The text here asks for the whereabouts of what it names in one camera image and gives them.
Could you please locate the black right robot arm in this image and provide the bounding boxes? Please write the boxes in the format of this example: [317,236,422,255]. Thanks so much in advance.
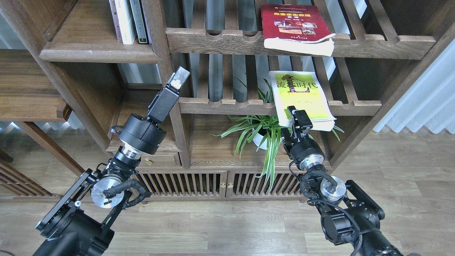
[282,106,401,256]

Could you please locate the dark green upright book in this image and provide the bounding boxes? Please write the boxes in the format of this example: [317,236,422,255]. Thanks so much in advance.
[130,0,149,45]

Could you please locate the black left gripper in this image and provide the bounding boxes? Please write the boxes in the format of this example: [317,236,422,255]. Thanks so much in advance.
[110,66,190,159]

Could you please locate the white plant pot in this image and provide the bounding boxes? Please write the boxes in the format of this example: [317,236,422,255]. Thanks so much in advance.
[253,128,283,151]

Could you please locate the white upright book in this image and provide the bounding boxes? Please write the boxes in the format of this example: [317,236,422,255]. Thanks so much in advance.
[115,0,136,45]

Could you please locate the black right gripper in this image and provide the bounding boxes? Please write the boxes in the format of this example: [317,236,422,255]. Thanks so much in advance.
[281,106,325,170]

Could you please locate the maroon book white characters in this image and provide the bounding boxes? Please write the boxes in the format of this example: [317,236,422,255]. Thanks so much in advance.
[109,0,122,42]

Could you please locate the green spider plant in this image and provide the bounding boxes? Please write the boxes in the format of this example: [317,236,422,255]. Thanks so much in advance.
[210,76,344,192]

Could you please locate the yellow green book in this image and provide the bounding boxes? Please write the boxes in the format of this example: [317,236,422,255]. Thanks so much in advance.
[269,71,336,132]

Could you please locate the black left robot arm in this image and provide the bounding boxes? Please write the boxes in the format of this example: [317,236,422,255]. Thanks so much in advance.
[34,67,190,256]

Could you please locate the dark wooden bookshelf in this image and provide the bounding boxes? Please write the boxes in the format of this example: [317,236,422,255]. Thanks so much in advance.
[1,0,454,200]

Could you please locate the white curtain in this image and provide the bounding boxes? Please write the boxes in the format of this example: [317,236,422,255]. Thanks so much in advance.
[373,41,455,134]

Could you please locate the brass drawer knob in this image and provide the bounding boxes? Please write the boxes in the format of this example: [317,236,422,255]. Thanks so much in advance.
[144,158,153,166]

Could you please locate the red book on top shelf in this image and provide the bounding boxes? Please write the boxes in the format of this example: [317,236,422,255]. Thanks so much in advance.
[261,4,335,56]

